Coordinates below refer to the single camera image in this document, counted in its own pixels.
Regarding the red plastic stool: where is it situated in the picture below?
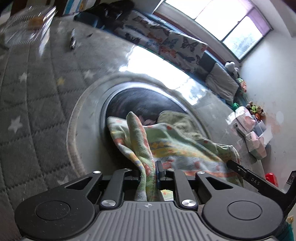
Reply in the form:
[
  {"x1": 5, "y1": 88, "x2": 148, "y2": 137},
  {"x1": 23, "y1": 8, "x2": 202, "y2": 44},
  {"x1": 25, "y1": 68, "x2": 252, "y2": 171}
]
[{"x1": 265, "y1": 173, "x2": 278, "y2": 187}]

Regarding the colourful patterned baby garment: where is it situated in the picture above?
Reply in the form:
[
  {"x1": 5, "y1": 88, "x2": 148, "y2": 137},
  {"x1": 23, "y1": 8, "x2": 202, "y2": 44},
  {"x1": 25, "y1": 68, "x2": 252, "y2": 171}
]
[{"x1": 106, "y1": 110, "x2": 243, "y2": 201}]

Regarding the brown plush toy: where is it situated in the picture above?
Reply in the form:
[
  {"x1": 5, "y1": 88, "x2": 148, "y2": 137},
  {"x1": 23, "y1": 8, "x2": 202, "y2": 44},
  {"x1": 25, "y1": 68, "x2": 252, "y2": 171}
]
[{"x1": 245, "y1": 101, "x2": 265, "y2": 121}]

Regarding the white plush toy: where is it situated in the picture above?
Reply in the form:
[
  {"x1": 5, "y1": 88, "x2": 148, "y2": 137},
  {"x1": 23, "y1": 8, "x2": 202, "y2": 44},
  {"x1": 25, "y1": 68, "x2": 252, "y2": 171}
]
[{"x1": 224, "y1": 61, "x2": 239, "y2": 78}]

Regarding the butterfly pillow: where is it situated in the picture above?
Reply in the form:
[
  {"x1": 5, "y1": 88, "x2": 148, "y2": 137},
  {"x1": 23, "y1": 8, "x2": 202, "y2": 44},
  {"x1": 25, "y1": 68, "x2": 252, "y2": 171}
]
[
  {"x1": 159, "y1": 32, "x2": 208, "y2": 73},
  {"x1": 114, "y1": 11, "x2": 170, "y2": 53}
]

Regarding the clear plastic container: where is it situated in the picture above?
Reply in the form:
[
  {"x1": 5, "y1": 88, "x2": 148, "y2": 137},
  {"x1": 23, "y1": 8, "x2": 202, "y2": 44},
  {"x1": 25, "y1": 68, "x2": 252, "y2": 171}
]
[{"x1": 1, "y1": 6, "x2": 56, "y2": 47}]

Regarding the open tissue pack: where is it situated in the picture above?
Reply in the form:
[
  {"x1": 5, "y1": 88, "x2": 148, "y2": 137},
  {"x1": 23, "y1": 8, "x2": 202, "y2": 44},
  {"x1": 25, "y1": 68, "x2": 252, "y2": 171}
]
[{"x1": 245, "y1": 131, "x2": 267, "y2": 160}]

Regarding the clear plastic storage box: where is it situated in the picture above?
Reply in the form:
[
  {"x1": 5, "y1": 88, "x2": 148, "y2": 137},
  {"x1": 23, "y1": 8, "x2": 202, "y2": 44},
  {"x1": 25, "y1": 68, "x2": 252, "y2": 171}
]
[{"x1": 253, "y1": 119, "x2": 273, "y2": 147}]

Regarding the butterfly pillow left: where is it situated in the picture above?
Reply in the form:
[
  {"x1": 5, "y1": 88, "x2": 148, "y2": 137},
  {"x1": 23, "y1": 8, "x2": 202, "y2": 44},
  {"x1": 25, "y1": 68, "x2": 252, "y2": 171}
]
[{"x1": 114, "y1": 11, "x2": 170, "y2": 53}]

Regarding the butterfly pillow right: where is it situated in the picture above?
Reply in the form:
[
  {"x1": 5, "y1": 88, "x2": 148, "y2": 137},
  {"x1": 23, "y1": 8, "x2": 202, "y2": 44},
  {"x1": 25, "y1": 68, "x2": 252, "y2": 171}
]
[{"x1": 159, "y1": 32, "x2": 208, "y2": 73}]

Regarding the round black induction cooktop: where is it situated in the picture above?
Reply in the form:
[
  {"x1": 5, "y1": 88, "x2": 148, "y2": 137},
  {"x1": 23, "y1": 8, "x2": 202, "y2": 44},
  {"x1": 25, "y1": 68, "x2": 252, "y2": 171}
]
[{"x1": 99, "y1": 82, "x2": 211, "y2": 163}]

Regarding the grey cushion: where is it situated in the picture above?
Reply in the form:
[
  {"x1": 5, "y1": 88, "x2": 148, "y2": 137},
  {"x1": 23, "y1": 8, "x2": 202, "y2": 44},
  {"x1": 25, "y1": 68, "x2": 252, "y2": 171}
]
[{"x1": 205, "y1": 63, "x2": 239, "y2": 105}]

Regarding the window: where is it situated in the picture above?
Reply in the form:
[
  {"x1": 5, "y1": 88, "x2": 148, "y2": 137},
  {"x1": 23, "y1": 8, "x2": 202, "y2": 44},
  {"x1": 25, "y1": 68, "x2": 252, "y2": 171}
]
[{"x1": 156, "y1": 1, "x2": 272, "y2": 61}]

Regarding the black bag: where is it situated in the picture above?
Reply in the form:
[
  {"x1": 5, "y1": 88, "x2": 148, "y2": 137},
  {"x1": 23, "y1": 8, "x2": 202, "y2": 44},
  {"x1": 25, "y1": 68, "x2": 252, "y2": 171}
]
[{"x1": 74, "y1": 1, "x2": 134, "y2": 29}]

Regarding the black marker pen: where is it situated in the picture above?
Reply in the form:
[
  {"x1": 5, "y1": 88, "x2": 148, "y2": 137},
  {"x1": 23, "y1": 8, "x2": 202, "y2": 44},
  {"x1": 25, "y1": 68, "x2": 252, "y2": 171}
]
[{"x1": 69, "y1": 29, "x2": 76, "y2": 50}]

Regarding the quilted grey table cover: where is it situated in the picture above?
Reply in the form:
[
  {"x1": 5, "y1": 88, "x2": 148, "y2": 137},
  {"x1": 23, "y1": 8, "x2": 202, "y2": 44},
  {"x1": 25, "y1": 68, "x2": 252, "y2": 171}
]
[{"x1": 1, "y1": 18, "x2": 264, "y2": 240}]

